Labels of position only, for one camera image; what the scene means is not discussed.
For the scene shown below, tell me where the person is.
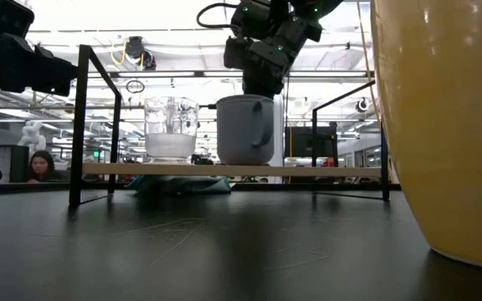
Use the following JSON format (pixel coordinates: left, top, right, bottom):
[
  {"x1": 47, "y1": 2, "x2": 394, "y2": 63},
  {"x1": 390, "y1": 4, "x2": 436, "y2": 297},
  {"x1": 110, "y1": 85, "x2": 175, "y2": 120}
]
[{"x1": 25, "y1": 150, "x2": 71, "y2": 184}]

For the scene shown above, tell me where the yellow ceramic mug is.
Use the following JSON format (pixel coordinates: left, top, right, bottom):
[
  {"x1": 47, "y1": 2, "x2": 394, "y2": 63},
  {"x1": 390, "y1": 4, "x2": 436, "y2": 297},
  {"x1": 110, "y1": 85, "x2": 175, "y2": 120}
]
[{"x1": 370, "y1": 0, "x2": 482, "y2": 273}]

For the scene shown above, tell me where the black metal shelf frame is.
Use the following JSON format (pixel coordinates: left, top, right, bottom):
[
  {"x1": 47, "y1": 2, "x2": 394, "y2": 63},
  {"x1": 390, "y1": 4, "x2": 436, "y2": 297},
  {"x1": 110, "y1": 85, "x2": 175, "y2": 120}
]
[{"x1": 68, "y1": 43, "x2": 391, "y2": 208}]

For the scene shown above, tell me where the teal cloth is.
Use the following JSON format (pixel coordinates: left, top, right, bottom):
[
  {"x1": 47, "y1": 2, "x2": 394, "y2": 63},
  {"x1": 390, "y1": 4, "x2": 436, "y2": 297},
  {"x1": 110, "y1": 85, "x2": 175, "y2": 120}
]
[{"x1": 125, "y1": 174, "x2": 234, "y2": 196}]

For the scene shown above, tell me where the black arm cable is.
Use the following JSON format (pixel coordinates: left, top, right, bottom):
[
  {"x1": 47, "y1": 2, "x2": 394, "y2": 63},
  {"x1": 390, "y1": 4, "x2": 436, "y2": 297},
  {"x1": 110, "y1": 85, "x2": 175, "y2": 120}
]
[{"x1": 195, "y1": 2, "x2": 242, "y2": 31}]

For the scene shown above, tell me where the grey ceramic mug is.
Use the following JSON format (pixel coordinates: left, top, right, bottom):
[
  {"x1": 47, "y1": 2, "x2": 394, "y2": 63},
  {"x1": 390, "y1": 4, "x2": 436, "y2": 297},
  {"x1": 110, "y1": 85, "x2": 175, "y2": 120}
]
[{"x1": 215, "y1": 94, "x2": 276, "y2": 167}]

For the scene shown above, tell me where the black hanging ring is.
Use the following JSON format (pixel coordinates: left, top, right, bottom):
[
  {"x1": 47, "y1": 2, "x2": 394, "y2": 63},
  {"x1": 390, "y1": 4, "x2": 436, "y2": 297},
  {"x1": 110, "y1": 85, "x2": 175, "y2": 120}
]
[{"x1": 125, "y1": 79, "x2": 146, "y2": 94}]

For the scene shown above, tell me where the clear glass cup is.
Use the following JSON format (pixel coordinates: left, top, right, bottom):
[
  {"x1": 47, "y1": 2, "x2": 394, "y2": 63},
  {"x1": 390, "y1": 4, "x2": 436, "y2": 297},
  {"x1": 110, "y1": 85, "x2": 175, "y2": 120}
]
[{"x1": 143, "y1": 95, "x2": 201, "y2": 165}]

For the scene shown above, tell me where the black monitor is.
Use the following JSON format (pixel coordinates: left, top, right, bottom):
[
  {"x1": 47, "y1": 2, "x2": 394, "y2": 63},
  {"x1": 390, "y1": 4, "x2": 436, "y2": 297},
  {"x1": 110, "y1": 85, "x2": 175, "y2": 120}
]
[{"x1": 284, "y1": 125, "x2": 339, "y2": 160}]

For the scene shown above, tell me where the white robot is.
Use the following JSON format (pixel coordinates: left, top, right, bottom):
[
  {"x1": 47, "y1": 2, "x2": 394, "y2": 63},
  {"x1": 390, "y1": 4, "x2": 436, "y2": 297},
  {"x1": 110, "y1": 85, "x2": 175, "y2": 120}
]
[{"x1": 16, "y1": 120, "x2": 48, "y2": 154}]

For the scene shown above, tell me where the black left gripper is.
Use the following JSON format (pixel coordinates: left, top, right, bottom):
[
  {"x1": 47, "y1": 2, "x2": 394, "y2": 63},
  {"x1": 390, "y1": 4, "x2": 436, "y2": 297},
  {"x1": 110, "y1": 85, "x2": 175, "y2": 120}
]
[{"x1": 0, "y1": 33, "x2": 79, "y2": 98}]

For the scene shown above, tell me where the black ceiling device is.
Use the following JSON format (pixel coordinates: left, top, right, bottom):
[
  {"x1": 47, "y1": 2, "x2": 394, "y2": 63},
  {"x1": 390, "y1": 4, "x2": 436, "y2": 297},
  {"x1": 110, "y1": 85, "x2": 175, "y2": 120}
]
[{"x1": 122, "y1": 35, "x2": 158, "y2": 72}]

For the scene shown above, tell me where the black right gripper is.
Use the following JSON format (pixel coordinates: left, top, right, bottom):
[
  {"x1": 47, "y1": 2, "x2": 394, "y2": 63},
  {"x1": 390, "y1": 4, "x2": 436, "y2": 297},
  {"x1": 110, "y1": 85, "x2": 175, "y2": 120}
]
[{"x1": 223, "y1": 23, "x2": 310, "y2": 99}]

